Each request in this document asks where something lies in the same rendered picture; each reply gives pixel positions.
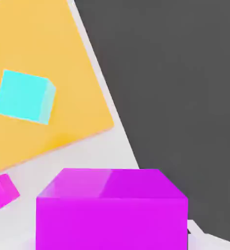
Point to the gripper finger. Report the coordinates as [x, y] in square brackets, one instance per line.
[206, 242]

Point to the small purple cube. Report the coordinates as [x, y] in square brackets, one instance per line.
[110, 220]

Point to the small pink cube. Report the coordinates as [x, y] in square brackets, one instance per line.
[1, 191]

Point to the small cyan cube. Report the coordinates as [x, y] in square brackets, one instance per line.
[21, 95]

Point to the large orange box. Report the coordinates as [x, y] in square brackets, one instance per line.
[71, 58]

